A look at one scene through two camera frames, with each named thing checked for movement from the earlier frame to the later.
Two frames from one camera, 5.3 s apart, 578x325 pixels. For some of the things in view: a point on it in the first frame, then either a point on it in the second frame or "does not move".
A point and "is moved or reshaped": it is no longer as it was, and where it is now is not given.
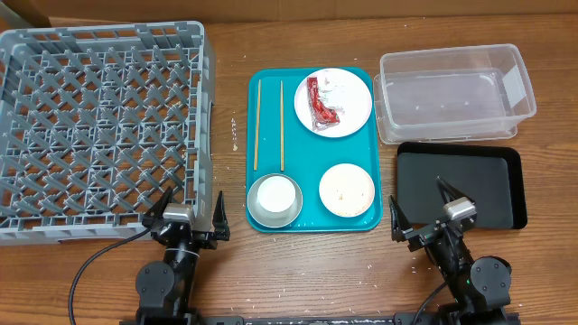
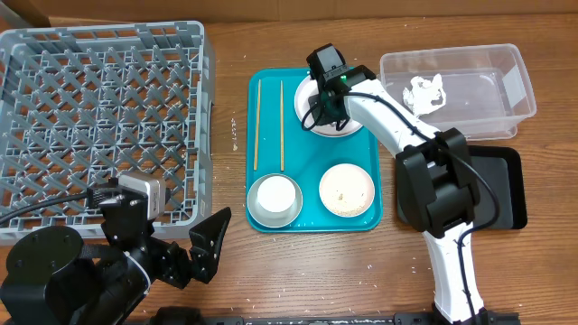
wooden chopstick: [258, 114] does not move
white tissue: [327, 92] is moved or reshaped
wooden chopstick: [282, 125] does not move
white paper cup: [275, 193] does not move
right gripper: [433, 231] → [329, 114]
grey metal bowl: [271, 218] does not move
